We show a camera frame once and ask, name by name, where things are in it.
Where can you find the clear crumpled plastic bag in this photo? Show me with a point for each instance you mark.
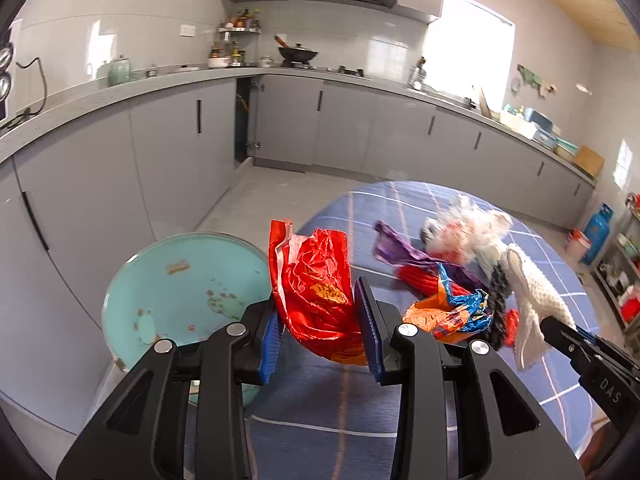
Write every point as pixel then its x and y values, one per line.
pixel 464 232

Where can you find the white foam fruit net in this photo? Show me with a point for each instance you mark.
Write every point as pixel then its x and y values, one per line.
pixel 536 299

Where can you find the black appliance with gauges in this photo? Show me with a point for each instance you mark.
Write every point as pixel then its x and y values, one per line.
pixel 6 82

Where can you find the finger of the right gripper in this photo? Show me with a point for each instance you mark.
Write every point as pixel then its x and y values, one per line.
pixel 607 373

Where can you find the purple foil wrapper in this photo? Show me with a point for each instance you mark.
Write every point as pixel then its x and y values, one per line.
pixel 390 248

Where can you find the orange blue snack wrapper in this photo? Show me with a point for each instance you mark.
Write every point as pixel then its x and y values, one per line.
pixel 452 321

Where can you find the metal storage shelf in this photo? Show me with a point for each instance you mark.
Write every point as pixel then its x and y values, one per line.
pixel 616 271

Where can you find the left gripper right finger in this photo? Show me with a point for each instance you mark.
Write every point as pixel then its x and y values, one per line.
pixel 463 413

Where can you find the black wok on stove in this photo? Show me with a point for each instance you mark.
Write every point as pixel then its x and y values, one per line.
pixel 294 55

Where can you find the blue checked tablecloth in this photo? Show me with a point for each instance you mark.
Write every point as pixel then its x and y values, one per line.
pixel 317 419

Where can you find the grey kitchen cabinets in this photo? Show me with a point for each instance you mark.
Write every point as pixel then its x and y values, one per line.
pixel 78 198

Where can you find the red plastic snack bag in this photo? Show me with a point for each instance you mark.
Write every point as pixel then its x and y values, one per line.
pixel 312 285

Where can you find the blue gas cylinder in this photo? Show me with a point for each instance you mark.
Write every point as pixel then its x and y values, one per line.
pixel 597 230

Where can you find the red foam fruit net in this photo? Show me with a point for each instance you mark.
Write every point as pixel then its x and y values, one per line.
pixel 431 284

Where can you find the wooden cutting board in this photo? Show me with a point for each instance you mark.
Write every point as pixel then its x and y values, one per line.
pixel 588 161

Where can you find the teal enamel basin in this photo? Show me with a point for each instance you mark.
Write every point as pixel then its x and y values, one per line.
pixel 183 288

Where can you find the corner spice rack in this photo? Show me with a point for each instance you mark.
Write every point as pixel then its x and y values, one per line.
pixel 236 41

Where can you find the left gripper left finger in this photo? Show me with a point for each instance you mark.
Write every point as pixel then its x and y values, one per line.
pixel 139 431

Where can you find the black foam fruit net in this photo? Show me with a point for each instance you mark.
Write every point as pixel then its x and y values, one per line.
pixel 499 291

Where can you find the white plastic bucket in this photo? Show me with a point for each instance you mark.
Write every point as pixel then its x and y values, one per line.
pixel 577 245

